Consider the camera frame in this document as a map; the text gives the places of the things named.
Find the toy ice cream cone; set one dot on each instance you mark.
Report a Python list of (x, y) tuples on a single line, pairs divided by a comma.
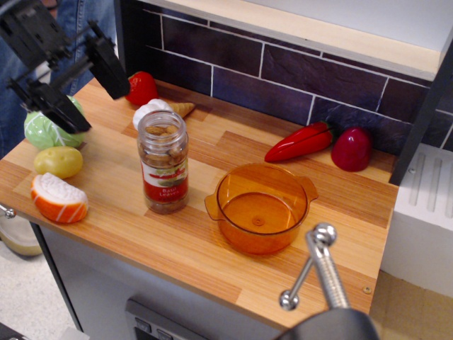
[(182, 109)]

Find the small metal knob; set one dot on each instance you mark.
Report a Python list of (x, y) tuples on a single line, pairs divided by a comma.
[(9, 213)]

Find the yellow toy potato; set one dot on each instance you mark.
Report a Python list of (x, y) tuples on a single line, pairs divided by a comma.
[(61, 161)]

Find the orange salmon sushi toy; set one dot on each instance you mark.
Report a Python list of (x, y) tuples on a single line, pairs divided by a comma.
[(57, 200)]

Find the person in blue jeans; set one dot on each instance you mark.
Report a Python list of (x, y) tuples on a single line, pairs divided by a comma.
[(17, 233)]

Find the green toy cabbage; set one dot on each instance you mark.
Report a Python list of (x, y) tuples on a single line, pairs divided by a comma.
[(42, 133)]

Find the red toy strawberry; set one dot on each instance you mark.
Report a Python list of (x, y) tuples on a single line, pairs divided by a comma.
[(142, 89)]

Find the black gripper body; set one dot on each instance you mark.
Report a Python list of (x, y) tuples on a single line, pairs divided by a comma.
[(33, 34)]

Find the grey oven control panel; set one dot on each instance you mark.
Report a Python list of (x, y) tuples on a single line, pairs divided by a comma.
[(144, 323)]

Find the pale wooden shelf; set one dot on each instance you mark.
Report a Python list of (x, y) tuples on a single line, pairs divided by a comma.
[(385, 53)]

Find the dark red toy pepper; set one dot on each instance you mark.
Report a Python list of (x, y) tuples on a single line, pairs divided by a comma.
[(352, 150)]

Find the red toy chili pepper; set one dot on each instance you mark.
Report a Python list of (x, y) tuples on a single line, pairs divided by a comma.
[(307, 140)]

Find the white toy sink unit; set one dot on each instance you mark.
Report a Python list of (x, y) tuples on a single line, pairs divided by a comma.
[(419, 245)]

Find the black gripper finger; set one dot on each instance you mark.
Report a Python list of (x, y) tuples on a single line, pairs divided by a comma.
[(106, 67), (57, 107)]

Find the clear almond spice jar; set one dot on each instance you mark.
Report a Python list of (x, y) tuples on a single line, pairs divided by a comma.
[(162, 145)]

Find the orange transparent plastic pot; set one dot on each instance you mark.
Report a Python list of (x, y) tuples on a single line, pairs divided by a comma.
[(259, 208)]

